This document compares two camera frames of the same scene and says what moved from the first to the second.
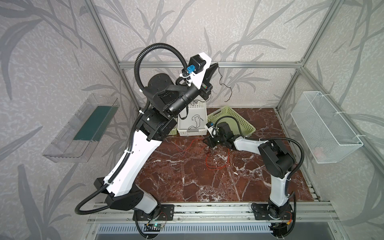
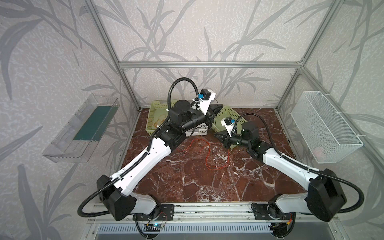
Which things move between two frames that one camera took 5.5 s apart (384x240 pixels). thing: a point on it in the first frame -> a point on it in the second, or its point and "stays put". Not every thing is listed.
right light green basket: (246, 127) stays put
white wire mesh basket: (328, 138) stays put
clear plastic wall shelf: (75, 143) stays put
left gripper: (205, 89) -> (210, 112)
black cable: (224, 84) -> (204, 126)
